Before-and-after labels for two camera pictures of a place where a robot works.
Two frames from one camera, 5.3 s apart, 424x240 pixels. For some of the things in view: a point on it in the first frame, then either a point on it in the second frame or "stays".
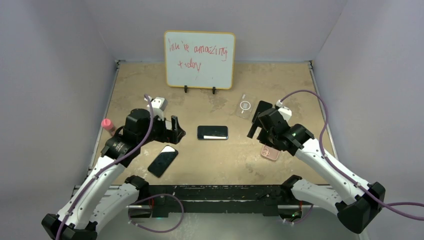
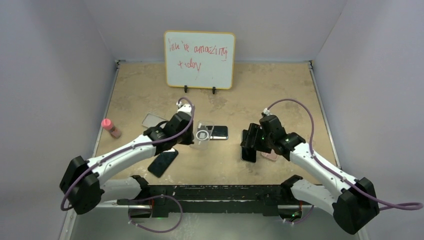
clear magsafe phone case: (246, 104) → (202, 134)
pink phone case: (269, 152) stays
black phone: (212, 132) stays
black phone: (163, 161) stays
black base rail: (170, 201) stays
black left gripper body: (160, 133) → (186, 138)
